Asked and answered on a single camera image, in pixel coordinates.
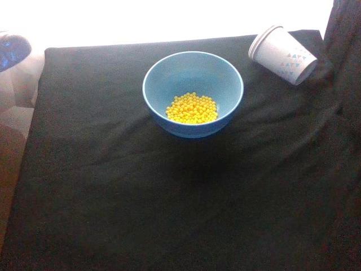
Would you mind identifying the black table cloth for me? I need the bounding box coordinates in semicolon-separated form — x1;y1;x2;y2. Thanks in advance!
0;28;361;271

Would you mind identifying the black hanging curtain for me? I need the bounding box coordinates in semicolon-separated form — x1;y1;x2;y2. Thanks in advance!
323;0;361;119

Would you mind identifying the pile of yellow beads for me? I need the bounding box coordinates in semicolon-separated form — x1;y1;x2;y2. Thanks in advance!
165;91;219;125

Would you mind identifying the white paper cup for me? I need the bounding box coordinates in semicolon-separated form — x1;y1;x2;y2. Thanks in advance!
248;25;319;86

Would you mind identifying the light blue bowl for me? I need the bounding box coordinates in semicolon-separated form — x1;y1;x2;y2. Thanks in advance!
142;50;245;139

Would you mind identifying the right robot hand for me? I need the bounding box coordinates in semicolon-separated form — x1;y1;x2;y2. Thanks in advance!
0;29;33;73

